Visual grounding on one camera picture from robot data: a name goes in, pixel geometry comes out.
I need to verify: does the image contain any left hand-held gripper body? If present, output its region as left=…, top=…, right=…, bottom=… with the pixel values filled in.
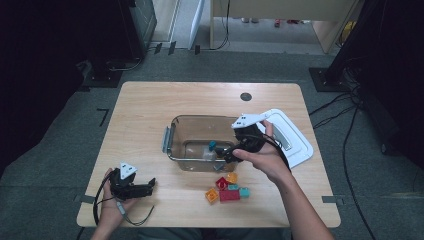
left=108, top=161, right=138, bottom=201

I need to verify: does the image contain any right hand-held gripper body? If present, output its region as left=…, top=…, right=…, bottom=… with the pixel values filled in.
left=231, top=113, right=268, bottom=154

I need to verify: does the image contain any red square toy brick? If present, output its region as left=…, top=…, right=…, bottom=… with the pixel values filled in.
left=215, top=176, right=229, bottom=191

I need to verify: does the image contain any red long toy brick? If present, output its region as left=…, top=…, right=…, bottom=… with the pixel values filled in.
left=218, top=190, right=241, bottom=203

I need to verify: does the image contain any brown transparent storage box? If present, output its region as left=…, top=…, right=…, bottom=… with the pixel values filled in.
left=161, top=114, right=249, bottom=173

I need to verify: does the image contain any orange square brick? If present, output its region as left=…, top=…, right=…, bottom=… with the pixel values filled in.
left=204, top=188, right=220, bottom=204

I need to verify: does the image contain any white box lid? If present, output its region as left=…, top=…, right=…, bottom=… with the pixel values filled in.
left=258, top=108, right=315, bottom=169

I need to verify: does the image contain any person's right hand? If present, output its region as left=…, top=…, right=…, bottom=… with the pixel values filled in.
left=232, top=119, right=292, bottom=185

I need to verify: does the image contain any person's left hand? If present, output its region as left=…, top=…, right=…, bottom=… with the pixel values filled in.
left=98, top=168, right=140, bottom=231

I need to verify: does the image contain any grey tape strip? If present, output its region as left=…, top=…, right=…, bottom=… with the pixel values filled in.
left=73, top=194, right=97, bottom=205

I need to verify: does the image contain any black stand base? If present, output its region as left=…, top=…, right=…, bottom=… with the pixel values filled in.
left=81, top=59, right=144, bottom=91
left=308, top=66, right=351, bottom=93

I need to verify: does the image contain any white panel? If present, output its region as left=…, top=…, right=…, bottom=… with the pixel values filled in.
left=188, top=0, right=206, bottom=51

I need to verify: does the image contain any light wooden desk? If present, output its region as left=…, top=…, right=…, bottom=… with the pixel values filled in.
left=209, top=0, right=363, bottom=54

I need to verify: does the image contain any black cabinet with glass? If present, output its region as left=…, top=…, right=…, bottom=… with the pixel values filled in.
left=118, top=0, right=158, bottom=61

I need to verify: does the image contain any yellow object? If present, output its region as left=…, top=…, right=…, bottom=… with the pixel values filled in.
left=339, top=21, right=358, bottom=46

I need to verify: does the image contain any black curtain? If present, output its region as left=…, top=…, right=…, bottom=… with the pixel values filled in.
left=328, top=0, right=424, bottom=169
left=0, top=0, right=134, bottom=178

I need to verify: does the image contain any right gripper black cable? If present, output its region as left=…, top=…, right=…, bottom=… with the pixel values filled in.
left=248, top=133, right=292, bottom=173

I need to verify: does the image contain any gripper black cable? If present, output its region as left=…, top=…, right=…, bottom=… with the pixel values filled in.
left=93, top=172, right=155, bottom=228
left=248, top=133, right=292, bottom=173

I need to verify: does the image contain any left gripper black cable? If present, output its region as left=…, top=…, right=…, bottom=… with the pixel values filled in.
left=93, top=172, right=155, bottom=228

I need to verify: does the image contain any long black floor cable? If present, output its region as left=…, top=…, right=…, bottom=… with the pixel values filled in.
left=342, top=106, right=378, bottom=240

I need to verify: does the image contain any grey floor cable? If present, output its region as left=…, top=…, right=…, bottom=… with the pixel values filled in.
left=108, top=58, right=143, bottom=72

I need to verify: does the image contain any black hanging cable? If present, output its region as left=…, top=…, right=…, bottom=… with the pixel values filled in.
left=213, top=0, right=232, bottom=51

